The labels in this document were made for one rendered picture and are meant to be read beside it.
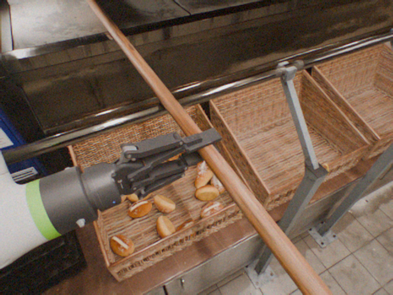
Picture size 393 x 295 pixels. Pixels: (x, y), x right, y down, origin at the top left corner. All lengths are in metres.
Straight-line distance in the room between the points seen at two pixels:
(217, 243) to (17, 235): 0.75
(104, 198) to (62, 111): 0.61
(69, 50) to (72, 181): 0.56
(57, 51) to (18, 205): 0.57
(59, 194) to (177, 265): 0.68
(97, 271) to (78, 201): 0.68
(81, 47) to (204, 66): 0.46
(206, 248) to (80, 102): 0.69
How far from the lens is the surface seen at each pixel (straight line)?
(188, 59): 1.05
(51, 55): 0.90
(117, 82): 0.98
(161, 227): 1.00
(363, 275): 1.86
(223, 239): 1.05
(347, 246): 1.89
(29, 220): 0.42
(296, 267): 0.38
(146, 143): 0.41
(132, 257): 0.89
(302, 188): 0.88
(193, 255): 1.03
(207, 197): 1.08
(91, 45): 0.90
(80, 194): 0.41
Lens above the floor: 1.55
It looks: 48 degrees down
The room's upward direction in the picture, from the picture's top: straight up
